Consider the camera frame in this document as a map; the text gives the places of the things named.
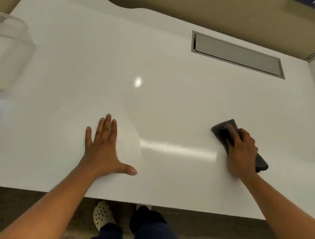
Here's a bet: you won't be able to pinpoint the navy blue trousers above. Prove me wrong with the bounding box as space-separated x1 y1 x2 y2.
57 201 187 239

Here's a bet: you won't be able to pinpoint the metal desk cable hatch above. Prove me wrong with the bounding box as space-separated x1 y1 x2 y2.
188 19 286 92

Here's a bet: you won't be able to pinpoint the dark grey cleaning cloth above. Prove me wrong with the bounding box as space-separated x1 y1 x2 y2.
210 115 270 179

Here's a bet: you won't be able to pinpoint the white clog shoe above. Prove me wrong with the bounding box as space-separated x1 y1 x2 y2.
91 199 117 232

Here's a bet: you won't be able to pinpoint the person's left hand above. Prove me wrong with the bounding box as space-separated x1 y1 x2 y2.
74 111 138 183

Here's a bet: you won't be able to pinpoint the person's right hand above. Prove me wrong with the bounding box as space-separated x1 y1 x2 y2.
222 121 262 181

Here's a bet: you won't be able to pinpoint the person's left forearm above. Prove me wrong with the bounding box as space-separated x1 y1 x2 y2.
0 161 111 239

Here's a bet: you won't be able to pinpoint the person's right forearm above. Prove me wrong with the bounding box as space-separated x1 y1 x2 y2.
238 164 315 239

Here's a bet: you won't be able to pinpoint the tan desk partition panel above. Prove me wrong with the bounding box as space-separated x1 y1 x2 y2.
89 0 315 89

